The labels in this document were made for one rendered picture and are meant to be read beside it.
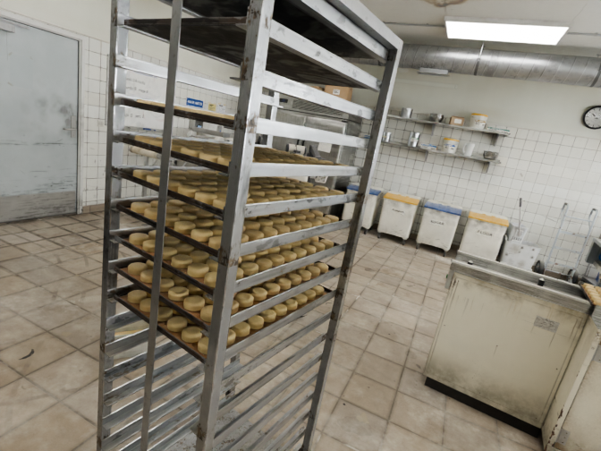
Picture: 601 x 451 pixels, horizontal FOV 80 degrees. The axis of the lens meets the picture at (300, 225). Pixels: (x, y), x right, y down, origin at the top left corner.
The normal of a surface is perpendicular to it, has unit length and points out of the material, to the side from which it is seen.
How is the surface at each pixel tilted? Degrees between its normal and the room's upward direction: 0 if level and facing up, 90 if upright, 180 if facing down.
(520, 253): 95
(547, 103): 90
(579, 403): 90
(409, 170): 90
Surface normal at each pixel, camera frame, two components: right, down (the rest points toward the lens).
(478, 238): -0.47, 0.18
